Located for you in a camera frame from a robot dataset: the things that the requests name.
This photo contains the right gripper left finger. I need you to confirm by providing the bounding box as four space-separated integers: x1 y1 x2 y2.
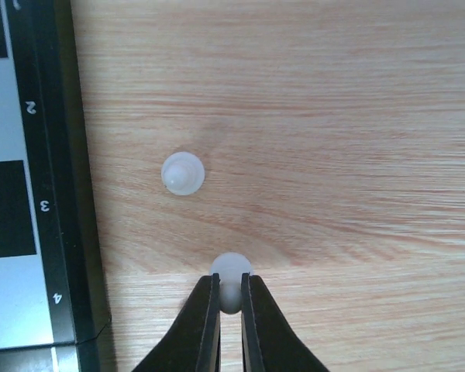
134 274 221 372

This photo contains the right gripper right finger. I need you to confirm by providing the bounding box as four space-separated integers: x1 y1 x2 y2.
241 273 329 372

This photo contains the white pawn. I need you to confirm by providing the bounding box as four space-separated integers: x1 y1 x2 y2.
210 252 253 315
161 151 205 196

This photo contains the black white chessboard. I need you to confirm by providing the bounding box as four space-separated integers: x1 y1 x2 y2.
0 1 116 371

